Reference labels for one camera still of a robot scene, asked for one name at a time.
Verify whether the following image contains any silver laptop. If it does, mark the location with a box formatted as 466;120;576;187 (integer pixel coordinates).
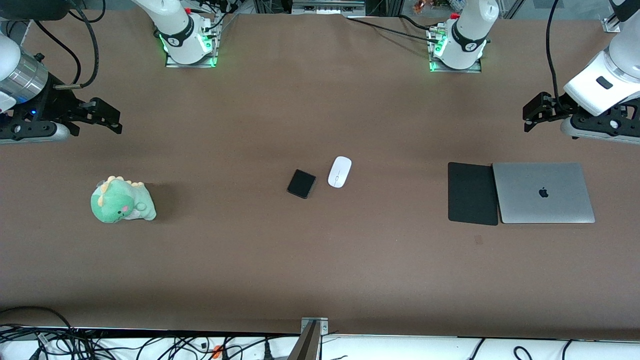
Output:
492;162;596;225

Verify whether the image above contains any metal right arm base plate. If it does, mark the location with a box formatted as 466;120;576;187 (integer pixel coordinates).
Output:
165;47;219;69

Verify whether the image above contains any white computer mouse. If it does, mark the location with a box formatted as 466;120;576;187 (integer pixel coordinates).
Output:
327;156;353;189

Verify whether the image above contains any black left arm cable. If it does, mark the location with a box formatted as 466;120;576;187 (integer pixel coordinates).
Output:
545;0;576;108

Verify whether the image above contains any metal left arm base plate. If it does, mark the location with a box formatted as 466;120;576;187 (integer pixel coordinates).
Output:
429;57;484;74

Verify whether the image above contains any black looped floor cable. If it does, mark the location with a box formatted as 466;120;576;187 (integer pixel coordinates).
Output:
0;306;76;333

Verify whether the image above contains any aluminium corner profile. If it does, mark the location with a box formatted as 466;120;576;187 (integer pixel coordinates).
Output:
601;10;623;34

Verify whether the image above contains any black mouse pad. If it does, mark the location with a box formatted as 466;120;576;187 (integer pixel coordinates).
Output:
447;161;500;226

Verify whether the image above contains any green dinosaur plush toy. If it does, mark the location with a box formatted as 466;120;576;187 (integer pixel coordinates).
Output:
90;175;157;224

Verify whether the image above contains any small black square box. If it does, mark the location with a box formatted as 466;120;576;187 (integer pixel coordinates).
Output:
287;169;317;200

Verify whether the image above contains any metal table edge bracket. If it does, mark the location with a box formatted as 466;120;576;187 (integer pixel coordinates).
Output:
287;317;330;360

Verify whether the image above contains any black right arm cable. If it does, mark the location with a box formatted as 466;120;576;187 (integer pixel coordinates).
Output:
30;0;107;91

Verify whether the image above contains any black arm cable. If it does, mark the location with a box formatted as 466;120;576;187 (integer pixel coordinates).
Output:
30;0;107;91
545;0;576;108

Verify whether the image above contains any black cable on table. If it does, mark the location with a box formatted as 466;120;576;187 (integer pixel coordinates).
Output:
345;14;443;45

